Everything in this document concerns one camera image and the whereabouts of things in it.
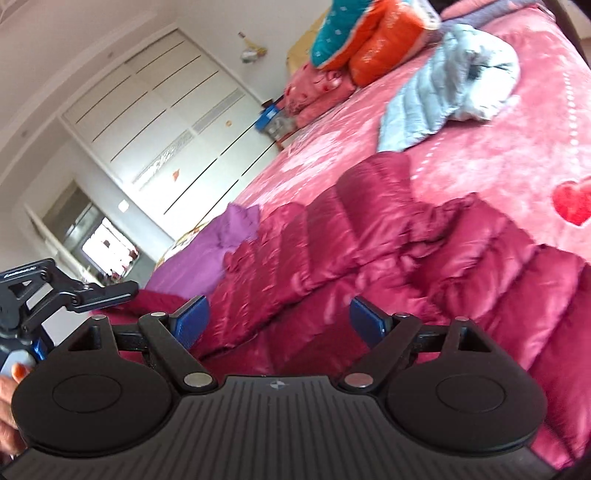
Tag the yellow covered headboard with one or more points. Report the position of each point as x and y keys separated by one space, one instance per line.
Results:
x=300 y=53

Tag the purple down jacket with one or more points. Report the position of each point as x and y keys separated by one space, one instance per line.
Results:
x=194 y=263

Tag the person's left hand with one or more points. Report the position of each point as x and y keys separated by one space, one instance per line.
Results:
x=7 y=415

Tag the white sliding-door wardrobe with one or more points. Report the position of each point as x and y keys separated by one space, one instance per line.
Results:
x=161 y=138

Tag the cartoon print pillow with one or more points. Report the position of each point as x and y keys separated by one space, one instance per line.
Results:
x=182 y=240

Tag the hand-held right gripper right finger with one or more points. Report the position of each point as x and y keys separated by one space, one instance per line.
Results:
x=367 y=321

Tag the wall light switch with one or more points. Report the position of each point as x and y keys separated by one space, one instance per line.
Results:
x=123 y=205

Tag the teal and orange quilt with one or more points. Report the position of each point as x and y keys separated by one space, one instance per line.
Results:
x=369 y=41

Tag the pink heart pillows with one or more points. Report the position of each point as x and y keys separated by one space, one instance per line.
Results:
x=318 y=85

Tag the red down jacket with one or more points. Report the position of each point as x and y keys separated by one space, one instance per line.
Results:
x=369 y=240

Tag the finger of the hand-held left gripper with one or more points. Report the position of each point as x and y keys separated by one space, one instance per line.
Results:
x=101 y=295

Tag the pink folded blanket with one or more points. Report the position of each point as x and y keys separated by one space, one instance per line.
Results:
x=328 y=108

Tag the bed with pink blanket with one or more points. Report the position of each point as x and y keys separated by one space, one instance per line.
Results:
x=508 y=161

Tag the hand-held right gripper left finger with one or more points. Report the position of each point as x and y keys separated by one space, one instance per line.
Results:
x=191 y=323

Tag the light blue down jacket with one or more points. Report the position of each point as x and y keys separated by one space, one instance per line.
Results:
x=443 y=92

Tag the hanging wall ornament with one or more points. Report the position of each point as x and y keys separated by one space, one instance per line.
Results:
x=251 y=51

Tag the lilac folded blanket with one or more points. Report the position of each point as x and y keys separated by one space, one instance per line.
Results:
x=489 y=9

